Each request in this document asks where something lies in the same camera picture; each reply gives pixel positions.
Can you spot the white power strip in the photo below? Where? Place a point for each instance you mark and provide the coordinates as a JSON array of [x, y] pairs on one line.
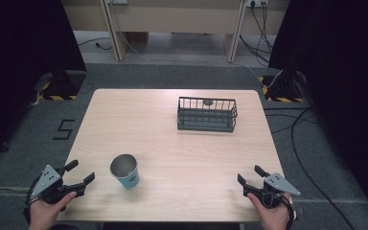
[[117, 1]]

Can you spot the person's right hand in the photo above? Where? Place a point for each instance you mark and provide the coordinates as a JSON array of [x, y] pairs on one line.
[[270, 215]]

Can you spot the beige wooden desk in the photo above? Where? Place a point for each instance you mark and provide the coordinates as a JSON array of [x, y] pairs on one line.
[[172, 17]]

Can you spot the black tape floor marking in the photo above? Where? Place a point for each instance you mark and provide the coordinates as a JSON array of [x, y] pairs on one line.
[[64, 129]]

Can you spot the white wall socket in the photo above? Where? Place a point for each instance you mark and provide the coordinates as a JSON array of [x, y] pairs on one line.
[[257, 3]]

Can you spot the black curtain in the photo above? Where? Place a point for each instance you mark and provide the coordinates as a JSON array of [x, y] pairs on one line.
[[341, 64], [19, 51]]

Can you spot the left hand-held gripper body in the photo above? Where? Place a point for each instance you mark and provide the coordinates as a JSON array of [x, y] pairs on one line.
[[49, 182]]

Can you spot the black stand base striped tape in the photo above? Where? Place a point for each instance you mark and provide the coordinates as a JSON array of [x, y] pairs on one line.
[[284, 87], [64, 84]]

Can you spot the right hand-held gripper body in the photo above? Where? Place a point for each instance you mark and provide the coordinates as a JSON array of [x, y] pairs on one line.
[[273, 188]]

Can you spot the teal metal cup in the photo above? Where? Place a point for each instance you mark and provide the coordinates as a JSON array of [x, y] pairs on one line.
[[125, 172]]

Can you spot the person's left hand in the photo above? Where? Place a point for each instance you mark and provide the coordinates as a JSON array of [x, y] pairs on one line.
[[48, 211]]

